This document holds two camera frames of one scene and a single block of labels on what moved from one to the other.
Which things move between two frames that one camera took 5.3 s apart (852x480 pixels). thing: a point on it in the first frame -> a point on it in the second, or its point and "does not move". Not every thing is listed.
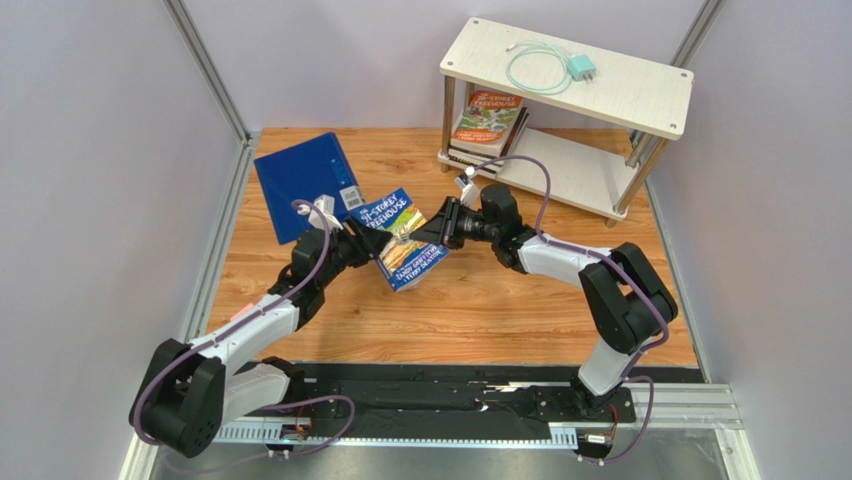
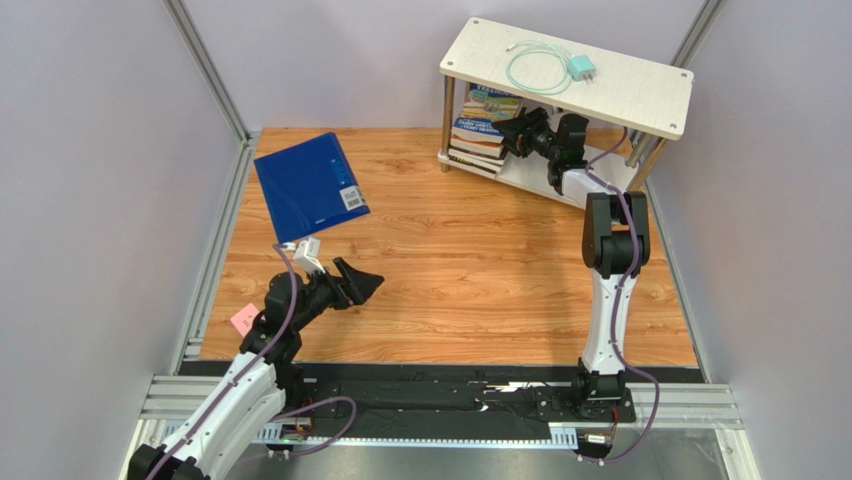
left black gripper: [366, 242] -> [353, 287]
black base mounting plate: [418, 399] does not move
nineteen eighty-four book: [477, 164] does not move
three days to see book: [509, 145] does not move
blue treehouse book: [403, 259] -> [482, 108]
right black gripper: [450, 223] -> [525, 135]
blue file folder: [298, 172] does not move
